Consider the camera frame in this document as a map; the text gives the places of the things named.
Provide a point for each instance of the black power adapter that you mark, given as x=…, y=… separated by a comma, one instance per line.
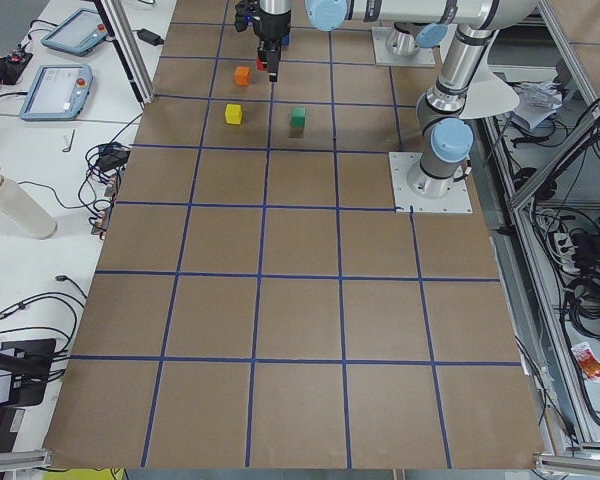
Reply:
x=149, y=37

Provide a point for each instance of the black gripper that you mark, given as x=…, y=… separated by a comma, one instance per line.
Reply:
x=272, y=26

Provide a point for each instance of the aluminium frame post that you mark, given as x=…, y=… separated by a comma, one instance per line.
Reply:
x=119, y=30

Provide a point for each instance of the white cylindrical bottle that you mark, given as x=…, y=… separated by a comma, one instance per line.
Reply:
x=21, y=208

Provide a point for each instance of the teach pendant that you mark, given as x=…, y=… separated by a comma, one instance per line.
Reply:
x=57, y=93
x=77, y=35

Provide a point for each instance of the yellow wooden block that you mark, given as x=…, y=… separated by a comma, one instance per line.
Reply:
x=233, y=114

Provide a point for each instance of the hex key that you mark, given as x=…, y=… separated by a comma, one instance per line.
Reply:
x=69, y=140

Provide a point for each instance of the white plastic chair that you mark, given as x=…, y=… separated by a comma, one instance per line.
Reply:
x=488, y=95

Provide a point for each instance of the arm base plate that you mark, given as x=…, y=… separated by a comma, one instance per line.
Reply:
x=395, y=48
x=413, y=193

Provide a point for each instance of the far teach pendant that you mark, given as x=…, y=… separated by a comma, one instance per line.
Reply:
x=77, y=35

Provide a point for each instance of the green wooden block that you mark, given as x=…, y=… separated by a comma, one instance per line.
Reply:
x=298, y=117

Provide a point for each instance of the orange wooden block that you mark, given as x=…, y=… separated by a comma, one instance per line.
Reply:
x=242, y=76

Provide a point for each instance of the near teach pendant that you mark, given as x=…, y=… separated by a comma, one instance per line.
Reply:
x=57, y=93

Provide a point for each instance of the orange snack packet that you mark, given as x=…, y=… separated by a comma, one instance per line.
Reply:
x=587, y=361

